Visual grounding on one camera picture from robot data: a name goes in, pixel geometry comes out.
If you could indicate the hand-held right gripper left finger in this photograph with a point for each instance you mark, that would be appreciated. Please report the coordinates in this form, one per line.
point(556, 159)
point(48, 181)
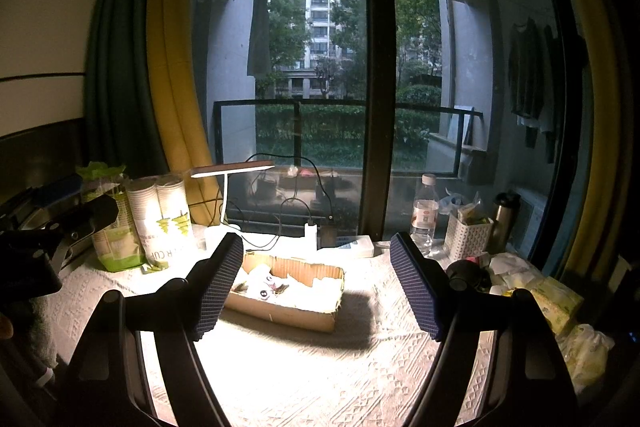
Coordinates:
point(220, 287)

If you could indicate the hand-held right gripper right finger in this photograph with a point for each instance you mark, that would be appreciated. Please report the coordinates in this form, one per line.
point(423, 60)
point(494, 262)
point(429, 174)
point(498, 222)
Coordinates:
point(415, 287)

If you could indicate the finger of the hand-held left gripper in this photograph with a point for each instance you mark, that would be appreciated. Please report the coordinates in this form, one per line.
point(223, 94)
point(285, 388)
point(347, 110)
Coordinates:
point(60, 188)
point(95, 214)

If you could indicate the white plush toy with eyes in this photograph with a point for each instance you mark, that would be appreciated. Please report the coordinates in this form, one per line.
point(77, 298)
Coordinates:
point(262, 281)

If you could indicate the brown cardboard box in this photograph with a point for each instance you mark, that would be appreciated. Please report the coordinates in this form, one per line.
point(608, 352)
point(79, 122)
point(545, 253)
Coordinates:
point(295, 314)

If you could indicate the green plastic bag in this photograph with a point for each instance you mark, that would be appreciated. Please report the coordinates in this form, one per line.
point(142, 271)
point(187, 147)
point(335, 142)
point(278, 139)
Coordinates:
point(112, 237)

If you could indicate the black round object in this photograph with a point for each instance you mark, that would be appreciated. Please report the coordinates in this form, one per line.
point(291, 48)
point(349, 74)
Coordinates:
point(465, 274)

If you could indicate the paper cup package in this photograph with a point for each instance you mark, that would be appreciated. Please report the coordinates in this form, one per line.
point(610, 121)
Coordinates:
point(160, 217)

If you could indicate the white perforated basket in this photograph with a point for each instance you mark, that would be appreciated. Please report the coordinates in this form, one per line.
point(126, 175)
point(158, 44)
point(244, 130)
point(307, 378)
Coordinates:
point(467, 236)

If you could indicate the white power strip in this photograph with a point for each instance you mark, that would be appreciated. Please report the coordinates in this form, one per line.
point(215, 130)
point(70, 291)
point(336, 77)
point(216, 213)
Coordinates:
point(352, 248)

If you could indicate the clear water bottle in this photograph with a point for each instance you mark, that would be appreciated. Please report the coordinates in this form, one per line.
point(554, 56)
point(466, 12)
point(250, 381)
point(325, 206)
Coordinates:
point(425, 212)

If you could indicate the white crumpled wrapper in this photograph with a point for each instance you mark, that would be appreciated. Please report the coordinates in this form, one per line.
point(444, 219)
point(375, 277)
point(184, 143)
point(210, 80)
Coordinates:
point(507, 268)

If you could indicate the clear plastic bag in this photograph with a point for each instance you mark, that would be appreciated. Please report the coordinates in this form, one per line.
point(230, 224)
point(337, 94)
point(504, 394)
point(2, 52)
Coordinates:
point(457, 202)

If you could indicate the black charger plug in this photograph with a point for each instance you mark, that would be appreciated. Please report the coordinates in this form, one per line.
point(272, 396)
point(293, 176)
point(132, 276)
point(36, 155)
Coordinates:
point(328, 234)

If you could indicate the white charger plug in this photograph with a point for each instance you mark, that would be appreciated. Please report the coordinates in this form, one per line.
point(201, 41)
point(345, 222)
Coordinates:
point(311, 235)

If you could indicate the dark thermos flask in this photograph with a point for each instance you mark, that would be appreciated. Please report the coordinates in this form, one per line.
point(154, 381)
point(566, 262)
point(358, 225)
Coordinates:
point(505, 219)

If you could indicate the white desk lamp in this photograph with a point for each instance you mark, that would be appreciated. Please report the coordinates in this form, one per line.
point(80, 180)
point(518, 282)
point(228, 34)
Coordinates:
point(235, 167)

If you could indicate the yellow packet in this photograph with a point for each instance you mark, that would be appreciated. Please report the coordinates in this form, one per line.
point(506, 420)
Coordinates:
point(555, 302)

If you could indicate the dark green curtain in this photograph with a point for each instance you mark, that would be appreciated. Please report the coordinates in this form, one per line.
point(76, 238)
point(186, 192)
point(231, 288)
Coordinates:
point(120, 57)

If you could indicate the yellow curtain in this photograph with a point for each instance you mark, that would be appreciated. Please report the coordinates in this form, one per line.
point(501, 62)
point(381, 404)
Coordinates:
point(597, 82)
point(172, 57)

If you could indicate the white plastic bag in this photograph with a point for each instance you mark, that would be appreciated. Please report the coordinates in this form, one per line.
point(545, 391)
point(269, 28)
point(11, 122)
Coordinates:
point(587, 352)

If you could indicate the balcony railing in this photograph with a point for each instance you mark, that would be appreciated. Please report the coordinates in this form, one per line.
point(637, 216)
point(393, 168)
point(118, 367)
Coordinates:
point(345, 109)

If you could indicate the dark hanging garment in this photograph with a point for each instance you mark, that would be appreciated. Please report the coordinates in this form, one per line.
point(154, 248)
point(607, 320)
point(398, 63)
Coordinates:
point(527, 77)

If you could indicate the white hanging cloth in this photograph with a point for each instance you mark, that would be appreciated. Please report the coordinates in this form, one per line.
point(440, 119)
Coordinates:
point(260, 32)

